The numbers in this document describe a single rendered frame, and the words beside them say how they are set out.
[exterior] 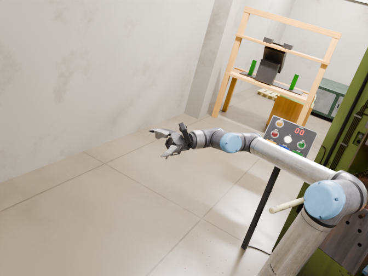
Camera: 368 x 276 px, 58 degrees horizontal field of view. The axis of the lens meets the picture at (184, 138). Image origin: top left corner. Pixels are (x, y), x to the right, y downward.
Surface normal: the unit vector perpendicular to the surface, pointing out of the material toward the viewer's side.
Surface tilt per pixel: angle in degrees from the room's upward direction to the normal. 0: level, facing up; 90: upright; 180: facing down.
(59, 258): 0
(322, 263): 90
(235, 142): 71
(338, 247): 90
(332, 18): 90
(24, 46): 90
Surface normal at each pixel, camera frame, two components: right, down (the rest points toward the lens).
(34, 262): 0.25, -0.88
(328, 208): -0.81, -0.11
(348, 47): -0.48, 0.25
